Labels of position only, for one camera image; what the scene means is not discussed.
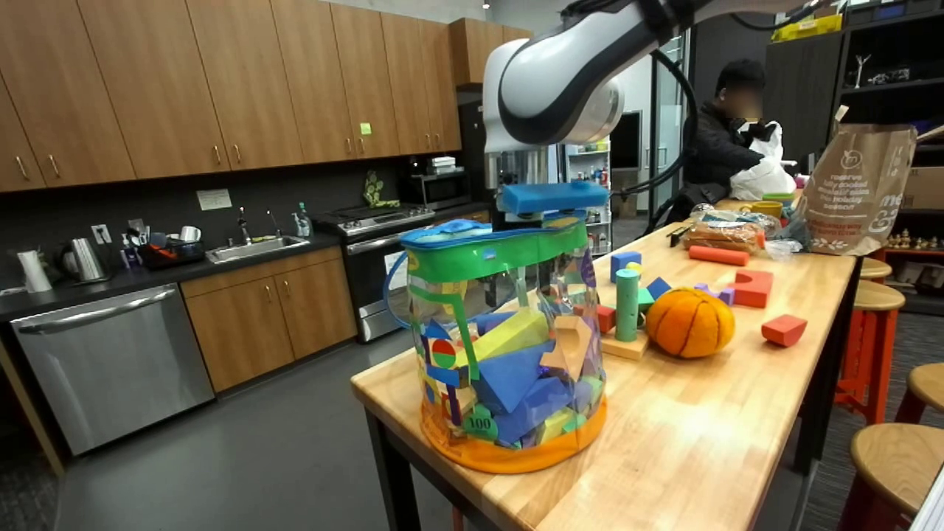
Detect clear toy bag green rim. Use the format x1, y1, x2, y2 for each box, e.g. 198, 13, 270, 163
402, 215, 608, 476

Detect yellow foam block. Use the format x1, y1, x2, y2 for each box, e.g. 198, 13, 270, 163
455, 308, 549, 366

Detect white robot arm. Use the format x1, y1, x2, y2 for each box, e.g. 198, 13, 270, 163
483, 0, 803, 155

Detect blue block yellow circle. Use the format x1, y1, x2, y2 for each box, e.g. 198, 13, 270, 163
610, 252, 639, 284

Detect blue foam block on table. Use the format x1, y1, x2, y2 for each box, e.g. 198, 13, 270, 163
647, 278, 672, 302

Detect red foam arch block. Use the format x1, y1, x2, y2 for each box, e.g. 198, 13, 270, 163
732, 271, 773, 308

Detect white plastic bag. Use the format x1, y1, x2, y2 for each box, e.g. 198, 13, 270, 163
732, 122, 797, 202

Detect small red foam block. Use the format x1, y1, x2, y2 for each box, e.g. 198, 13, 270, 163
762, 317, 804, 348

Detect brown paper bag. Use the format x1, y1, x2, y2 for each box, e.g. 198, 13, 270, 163
800, 124, 918, 258

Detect stainless steel oven range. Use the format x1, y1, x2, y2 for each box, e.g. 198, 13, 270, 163
331, 202, 487, 342

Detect kitchen sink with faucet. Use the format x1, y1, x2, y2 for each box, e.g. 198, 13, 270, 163
207, 206, 306, 265

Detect orange plush pumpkin ball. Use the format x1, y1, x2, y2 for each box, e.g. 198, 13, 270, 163
647, 290, 735, 360

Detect bagged bread loaf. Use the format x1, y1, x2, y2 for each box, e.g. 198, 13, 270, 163
683, 205, 779, 255

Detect person in dark clothes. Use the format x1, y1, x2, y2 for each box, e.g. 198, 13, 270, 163
669, 59, 766, 221

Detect stainless steel dishwasher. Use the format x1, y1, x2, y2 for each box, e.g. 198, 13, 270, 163
11, 284, 214, 454

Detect wooden stool orange legs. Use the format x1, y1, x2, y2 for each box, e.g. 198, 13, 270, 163
834, 281, 905, 425

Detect paper towel roll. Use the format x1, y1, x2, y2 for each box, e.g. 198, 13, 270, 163
17, 252, 49, 295

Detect wooden stool near right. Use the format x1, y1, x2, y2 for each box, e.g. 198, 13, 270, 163
841, 422, 944, 531

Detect wooden stool middle right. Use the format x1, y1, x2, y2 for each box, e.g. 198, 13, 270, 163
896, 364, 944, 422

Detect blue camera mount on wrist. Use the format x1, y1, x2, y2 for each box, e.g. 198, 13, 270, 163
498, 181, 608, 215

